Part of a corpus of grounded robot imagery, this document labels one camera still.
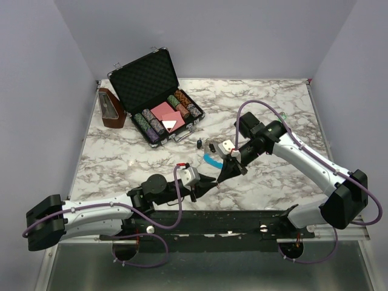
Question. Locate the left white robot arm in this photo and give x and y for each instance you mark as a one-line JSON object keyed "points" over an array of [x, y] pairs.
{"points": [[54, 219]]}

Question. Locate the black key fob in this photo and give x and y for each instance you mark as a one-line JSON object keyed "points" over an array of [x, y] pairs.
{"points": [[199, 144]]}

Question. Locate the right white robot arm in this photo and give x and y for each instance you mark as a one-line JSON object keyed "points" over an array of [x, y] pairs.
{"points": [[344, 198]]}

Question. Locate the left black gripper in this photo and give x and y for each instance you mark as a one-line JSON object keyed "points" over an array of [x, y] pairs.
{"points": [[202, 187]]}

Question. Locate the black poker chip case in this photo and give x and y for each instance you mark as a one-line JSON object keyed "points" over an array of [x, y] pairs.
{"points": [[148, 82]]}

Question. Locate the red playing card deck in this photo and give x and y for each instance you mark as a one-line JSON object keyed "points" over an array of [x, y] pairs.
{"points": [[165, 112]]}

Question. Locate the blue silver carabiner keyring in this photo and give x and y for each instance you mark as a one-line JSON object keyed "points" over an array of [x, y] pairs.
{"points": [[210, 155]]}

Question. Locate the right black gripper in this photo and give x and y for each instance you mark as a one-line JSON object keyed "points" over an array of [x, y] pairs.
{"points": [[231, 168]]}

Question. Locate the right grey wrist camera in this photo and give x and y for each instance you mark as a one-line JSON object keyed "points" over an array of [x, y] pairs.
{"points": [[226, 148]]}

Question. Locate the brown wooden metronome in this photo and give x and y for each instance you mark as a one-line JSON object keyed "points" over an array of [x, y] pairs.
{"points": [[112, 112]]}

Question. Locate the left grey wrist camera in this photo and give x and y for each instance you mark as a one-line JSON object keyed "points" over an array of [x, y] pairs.
{"points": [[189, 176]]}

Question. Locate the white dealer button card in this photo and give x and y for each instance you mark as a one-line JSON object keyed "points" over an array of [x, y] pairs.
{"points": [[169, 125]]}

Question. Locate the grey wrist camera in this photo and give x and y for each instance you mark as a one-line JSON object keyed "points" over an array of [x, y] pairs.
{"points": [[189, 176], [226, 148]]}

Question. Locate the black mounting rail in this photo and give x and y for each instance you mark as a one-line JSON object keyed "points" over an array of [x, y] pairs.
{"points": [[230, 231]]}

